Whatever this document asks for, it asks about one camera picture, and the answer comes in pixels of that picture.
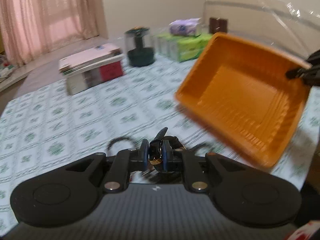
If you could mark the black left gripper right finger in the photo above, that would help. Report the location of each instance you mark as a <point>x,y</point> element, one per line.
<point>184,161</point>

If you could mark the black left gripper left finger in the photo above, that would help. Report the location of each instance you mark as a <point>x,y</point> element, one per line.
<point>125,162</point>

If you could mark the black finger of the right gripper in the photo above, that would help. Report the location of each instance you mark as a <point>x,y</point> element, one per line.
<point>310,76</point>

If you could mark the orange plastic tray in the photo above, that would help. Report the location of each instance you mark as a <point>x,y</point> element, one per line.
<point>239,90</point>

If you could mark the clear plastic sheet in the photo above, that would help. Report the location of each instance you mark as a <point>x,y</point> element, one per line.
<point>274,23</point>

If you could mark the floral green white tablecloth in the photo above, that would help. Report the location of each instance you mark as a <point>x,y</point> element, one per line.
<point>46,129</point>

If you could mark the stack of books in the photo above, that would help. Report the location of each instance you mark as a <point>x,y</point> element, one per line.
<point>91,67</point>

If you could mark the dark brown wooden box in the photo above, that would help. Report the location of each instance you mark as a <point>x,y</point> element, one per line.
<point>218,25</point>

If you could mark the green tissue pack bundle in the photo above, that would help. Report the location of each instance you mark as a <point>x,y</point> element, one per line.
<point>180,48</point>

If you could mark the glass teapot dark green base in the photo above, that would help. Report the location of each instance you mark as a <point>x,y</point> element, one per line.
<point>139,49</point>

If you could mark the purple tissue pack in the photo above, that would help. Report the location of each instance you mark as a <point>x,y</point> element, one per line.
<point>187,27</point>

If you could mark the bags on windowsill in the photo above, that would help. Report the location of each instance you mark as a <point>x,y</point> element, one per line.
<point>6,68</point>

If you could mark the pink curtain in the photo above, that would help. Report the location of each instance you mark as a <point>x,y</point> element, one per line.
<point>32,28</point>

